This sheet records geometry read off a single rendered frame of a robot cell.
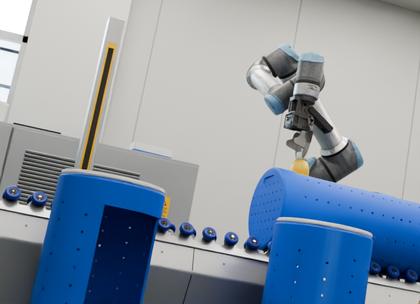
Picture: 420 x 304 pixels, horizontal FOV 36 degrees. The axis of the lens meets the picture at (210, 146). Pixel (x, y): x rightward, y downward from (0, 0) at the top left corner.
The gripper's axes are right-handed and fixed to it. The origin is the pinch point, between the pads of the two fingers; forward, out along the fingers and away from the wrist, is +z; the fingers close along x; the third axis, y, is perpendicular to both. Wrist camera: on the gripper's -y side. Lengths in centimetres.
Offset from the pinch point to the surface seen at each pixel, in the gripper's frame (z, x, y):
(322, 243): 32, 46, 12
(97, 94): -10, -30, 70
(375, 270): 34.8, 12.4, -27.5
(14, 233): 45, 14, 89
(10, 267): 54, 12, 88
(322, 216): 21.1, 14.7, -3.6
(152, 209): 32, 42, 59
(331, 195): 13.6, 12.6, -6.8
